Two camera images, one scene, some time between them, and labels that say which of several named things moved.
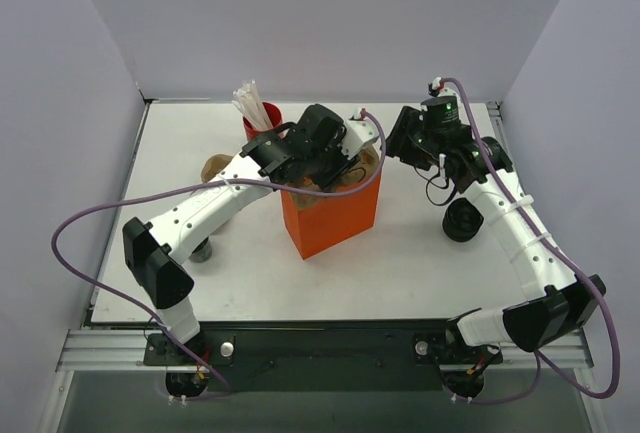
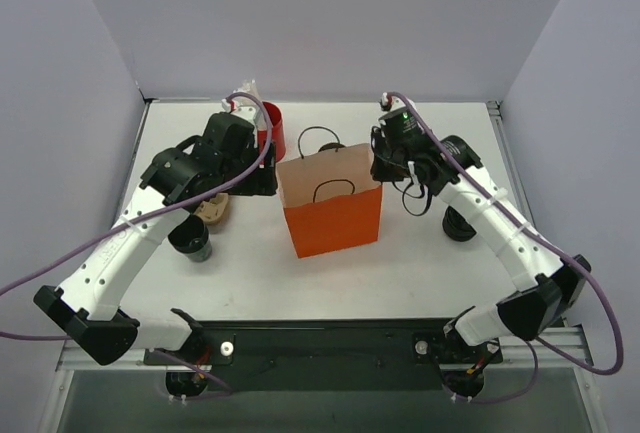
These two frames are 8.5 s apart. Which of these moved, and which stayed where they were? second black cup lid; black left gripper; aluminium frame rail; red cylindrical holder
Moved: black left gripper
Stayed: red cylindrical holder; aluminium frame rail; second black cup lid
